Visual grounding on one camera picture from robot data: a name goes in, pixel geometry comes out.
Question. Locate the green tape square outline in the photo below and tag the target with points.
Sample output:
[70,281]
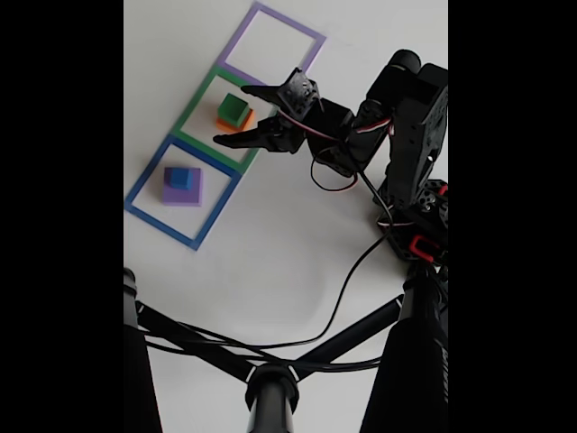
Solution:
[191,108]

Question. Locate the small blue cube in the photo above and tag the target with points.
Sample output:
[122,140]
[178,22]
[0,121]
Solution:
[180,178]

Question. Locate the blue tape square outline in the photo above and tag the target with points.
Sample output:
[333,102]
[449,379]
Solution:
[144,185]

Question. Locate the purple square block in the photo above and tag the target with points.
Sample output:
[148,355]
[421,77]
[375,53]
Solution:
[182,194]

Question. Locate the black tripod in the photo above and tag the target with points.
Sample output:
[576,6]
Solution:
[270,401]

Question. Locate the green square block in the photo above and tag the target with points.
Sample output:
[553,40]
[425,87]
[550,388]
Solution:
[232,108]

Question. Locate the purple tape square outline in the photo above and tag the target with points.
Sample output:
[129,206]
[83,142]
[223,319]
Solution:
[311,58]

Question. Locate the camera circuit board blue mount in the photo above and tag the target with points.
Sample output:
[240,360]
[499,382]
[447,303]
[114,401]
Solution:
[297,92]

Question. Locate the red clamp piece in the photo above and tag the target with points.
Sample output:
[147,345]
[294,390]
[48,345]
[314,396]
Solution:
[424,245]

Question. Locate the orange square block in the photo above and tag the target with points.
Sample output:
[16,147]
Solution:
[245,122]

